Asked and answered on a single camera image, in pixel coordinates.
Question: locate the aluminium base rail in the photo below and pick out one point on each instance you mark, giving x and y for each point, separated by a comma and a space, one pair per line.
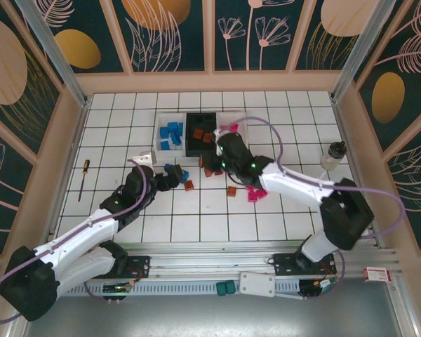
210, 261

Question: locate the aluminium side rail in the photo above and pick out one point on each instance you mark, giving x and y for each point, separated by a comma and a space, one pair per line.
341, 123
70, 165

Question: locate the teal block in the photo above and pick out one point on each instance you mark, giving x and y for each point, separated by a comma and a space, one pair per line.
229, 288
220, 288

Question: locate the black controller board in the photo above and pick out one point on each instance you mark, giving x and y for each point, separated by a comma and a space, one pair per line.
115, 288
315, 287

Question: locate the red and white small box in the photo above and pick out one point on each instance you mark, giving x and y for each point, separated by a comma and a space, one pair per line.
377, 274

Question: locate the clear plastic container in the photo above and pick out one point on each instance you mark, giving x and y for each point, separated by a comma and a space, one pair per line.
231, 116
172, 151

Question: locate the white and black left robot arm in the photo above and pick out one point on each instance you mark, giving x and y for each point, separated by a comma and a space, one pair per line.
80, 228

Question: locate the white cover plate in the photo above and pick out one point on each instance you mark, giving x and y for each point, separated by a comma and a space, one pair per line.
258, 283

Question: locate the black plastic container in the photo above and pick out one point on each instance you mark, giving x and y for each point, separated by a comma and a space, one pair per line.
196, 149

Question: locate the aluminium frame post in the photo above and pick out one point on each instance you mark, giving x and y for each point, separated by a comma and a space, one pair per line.
62, 66
354, 65

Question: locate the yellow black screwdriver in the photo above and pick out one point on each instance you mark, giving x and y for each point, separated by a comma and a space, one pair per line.
86, 165

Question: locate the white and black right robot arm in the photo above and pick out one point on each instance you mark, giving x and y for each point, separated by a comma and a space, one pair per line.
291, 182

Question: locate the white bottle with black cap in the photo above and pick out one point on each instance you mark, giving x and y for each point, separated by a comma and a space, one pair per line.
331, 156

